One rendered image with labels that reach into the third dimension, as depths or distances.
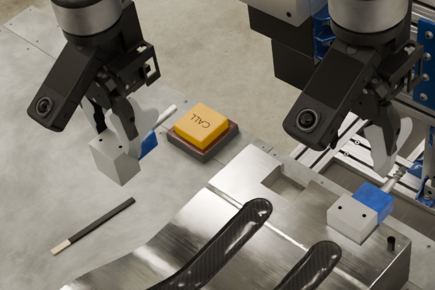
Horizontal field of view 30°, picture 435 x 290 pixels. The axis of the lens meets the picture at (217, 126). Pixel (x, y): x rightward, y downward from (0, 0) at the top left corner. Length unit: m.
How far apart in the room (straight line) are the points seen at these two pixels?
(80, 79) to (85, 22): 0.08
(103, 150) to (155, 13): 1.77
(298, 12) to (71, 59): 0.42
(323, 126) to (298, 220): 0.27
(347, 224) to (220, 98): 1.49
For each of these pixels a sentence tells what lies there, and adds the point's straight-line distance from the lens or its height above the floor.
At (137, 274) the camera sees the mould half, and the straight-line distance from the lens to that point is 1.00.
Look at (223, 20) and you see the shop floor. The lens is 2.71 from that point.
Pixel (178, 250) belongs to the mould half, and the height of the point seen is 0.88.
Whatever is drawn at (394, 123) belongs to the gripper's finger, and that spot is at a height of 1.10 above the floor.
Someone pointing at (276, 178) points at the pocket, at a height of 0.87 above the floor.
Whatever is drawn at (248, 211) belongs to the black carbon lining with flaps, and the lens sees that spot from 1.05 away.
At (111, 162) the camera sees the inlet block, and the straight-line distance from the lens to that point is 1.05.
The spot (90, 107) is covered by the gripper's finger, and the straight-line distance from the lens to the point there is 1.04.
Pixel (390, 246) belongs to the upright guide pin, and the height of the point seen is 0.90.
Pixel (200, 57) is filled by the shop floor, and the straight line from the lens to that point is 2.59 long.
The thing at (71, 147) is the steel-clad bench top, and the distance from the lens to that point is 1.29.
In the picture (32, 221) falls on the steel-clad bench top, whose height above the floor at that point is 0.80.
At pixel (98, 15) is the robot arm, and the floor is 1.18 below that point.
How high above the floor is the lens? 1.72
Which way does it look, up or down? 47 degrees down
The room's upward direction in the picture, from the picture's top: 10 degrees counter-clockwise
